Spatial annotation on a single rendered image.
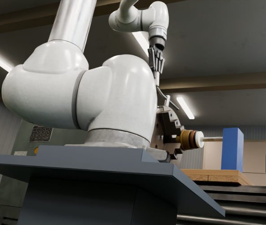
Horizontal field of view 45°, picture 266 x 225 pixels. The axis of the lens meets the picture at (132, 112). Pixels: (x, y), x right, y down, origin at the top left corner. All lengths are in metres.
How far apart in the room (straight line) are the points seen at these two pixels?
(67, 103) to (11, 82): 0.16
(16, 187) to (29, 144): 0.21
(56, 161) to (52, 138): 0.96
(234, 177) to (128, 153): 0.56
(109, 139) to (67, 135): 0.78
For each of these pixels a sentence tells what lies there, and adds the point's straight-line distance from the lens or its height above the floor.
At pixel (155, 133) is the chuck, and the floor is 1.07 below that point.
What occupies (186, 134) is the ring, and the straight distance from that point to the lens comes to 1.37.
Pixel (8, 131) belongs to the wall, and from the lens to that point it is 10.56.
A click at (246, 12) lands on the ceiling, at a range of 5.20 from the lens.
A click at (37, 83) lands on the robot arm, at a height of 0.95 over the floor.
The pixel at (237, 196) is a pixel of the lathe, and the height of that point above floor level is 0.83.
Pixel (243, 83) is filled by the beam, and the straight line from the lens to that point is 6.52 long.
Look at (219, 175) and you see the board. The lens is 1.12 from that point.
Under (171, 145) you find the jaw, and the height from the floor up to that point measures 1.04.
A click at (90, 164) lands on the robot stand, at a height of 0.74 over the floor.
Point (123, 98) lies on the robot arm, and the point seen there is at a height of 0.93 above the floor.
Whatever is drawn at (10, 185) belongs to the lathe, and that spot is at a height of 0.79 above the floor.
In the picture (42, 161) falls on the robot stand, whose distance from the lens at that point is 0.58.
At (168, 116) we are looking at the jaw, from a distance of 1.39.
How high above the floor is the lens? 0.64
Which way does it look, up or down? 22 degrees up
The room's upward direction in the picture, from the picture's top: 10 degrees clockwise
